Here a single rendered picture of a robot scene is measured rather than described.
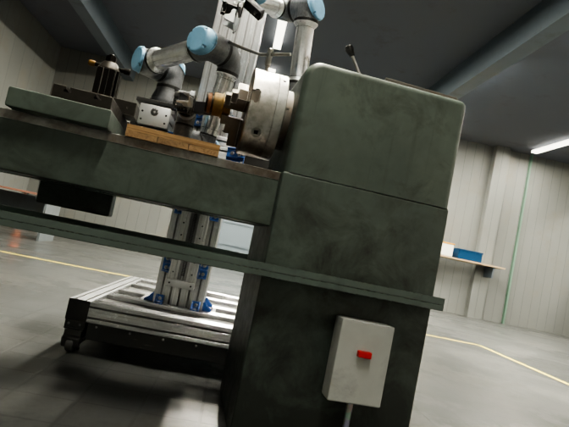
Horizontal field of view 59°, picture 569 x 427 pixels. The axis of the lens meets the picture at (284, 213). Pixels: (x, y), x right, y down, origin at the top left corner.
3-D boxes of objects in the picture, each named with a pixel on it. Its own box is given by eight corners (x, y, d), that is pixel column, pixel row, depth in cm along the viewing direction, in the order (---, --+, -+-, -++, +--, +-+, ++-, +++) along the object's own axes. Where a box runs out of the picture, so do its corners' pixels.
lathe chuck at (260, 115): (255, 159, 204) (272, 82, 203) (264, 158, 173) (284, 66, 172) (233, 154, 202) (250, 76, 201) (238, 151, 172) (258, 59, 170)
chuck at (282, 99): (263, 161, 205) (280, 84, 203) (274, 159, 174) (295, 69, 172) (255, 159, 204) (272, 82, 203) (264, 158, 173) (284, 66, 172)
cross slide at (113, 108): (126, 135, 201) (129, 124, 201) (110, 111, 158) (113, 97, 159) (79, 124, 197) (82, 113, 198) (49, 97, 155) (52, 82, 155)
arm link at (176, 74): (186, 91, 245) (192, 64, 246) (163, 80, 235) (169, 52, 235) (171, 92, 253) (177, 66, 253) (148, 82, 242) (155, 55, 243)
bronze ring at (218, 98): (231, 98, 190) (207, 92, 189) (234, 91, 181) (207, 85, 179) (227, 122, 190) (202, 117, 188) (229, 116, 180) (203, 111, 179)
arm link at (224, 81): (236, 50, 224) (203, 156, 226) (218, 39, 216) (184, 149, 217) (254, 51, 217) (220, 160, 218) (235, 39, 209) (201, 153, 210)
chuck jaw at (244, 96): (255, 103, 184) (261, 90, 173) (252, 116, 183) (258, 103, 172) (225, 96, 182) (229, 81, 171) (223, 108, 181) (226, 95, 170)
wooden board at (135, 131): (212, 169, 201) (215, 159, 202) (218, 157, 166) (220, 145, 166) (136, 152, 196) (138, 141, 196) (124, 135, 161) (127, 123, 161)
